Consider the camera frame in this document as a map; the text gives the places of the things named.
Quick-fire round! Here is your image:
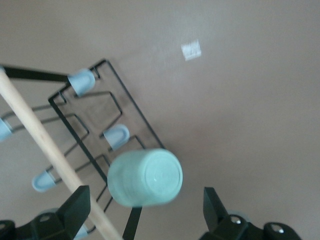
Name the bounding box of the mint green plastic cup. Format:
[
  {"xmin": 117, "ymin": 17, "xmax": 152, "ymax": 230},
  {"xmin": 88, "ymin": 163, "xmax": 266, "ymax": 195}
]
[{"xmin": 107, "ymin": 147, "xmax": 184, "ymax": 208}]

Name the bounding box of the black wire cup holder rack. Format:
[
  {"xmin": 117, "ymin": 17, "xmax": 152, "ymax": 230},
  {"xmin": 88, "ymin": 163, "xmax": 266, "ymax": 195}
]
[{"xmin": 0, "ymin": 58, "xmax": 167, "ymax": 240}]

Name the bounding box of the brown table cover sheet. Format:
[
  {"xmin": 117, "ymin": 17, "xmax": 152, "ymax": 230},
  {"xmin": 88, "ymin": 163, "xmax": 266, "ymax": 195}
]
[{"xmin": 0, "ymin": 0, "xmax": 320, "ymax": 240}]

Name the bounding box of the small tape square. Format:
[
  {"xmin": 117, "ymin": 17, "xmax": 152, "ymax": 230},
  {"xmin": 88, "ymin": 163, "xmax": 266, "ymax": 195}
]
[{"xmin": 181, "ymin": 39, "xmax": 203, "ymax": 60}]

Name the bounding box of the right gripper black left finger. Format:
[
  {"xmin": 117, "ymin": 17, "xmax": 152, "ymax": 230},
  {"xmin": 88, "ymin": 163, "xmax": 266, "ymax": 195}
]
[{"xmin": 0, "ymin": 185, "xmax": 91, "ymax": 240}]

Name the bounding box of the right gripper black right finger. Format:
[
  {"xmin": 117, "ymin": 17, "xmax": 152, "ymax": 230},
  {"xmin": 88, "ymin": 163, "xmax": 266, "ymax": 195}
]
[{"xmin": 199, "ymin": 186, "xmax": 301, "ymax": 240}]

